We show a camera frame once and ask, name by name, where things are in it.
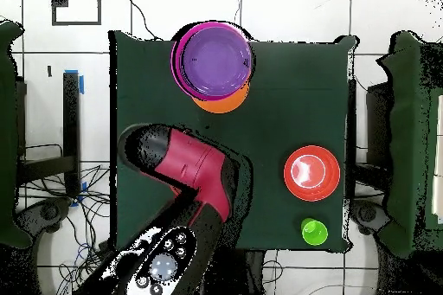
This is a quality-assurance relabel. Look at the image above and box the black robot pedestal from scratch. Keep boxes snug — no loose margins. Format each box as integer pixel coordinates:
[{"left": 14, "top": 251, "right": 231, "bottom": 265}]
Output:
[{"left": 221, "top": 249, "right": 266, "bottom": 295}]

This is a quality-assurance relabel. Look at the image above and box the large red-orange bowl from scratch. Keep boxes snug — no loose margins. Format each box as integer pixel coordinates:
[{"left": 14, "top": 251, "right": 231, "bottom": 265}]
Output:
[{"left": 283, "top": 144, "right": 342, "bottom": 202}]

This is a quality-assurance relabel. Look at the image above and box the blue tape strip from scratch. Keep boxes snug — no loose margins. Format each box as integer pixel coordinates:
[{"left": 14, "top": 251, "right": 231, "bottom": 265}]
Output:
[{"left": 63, "top": 68, "right": 86, "bottom": 95}]

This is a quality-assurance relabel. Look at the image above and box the dark green tablecloth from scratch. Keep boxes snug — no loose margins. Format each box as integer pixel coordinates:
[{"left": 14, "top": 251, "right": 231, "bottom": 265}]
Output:
[{"left": 108, "top": 29, "right": 359, "bottom": 253}]

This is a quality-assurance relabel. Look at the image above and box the tangle of cables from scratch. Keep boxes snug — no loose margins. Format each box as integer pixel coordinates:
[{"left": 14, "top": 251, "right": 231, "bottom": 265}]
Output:
[{"left": 15, "top": 144, "right": 112, "bottom": 295}]

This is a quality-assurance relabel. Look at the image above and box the pink bowl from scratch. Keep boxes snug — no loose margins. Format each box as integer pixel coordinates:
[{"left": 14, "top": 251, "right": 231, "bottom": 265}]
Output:
[{"left": 170, "top": 21, "right": 253, "bottom": 102}]

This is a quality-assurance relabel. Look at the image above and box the black bench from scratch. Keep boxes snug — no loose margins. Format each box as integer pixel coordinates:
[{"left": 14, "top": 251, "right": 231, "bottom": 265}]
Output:
[{"left": 15, "top": 71, "right": 81, "bottom": 199}]

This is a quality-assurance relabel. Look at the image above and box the green cloth side table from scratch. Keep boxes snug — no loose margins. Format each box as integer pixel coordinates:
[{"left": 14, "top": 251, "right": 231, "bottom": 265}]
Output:
[
  {"left": 0, "top": 19, "right": 34, "bottom": 251},
  {"left": 376, "top": 30, "right": 443, "bottom": 258}
]

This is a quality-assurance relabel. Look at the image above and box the green cup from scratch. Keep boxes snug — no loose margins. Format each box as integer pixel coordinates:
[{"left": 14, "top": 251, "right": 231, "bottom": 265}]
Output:
[{"left": 299, "top": 217, "right": 329, "bottom": 247}]

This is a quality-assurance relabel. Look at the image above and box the white box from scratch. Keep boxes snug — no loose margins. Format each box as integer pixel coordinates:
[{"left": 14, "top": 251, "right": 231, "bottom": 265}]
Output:
[{"left": 431, "top": 93, "right": 443, "bottom": 225}]

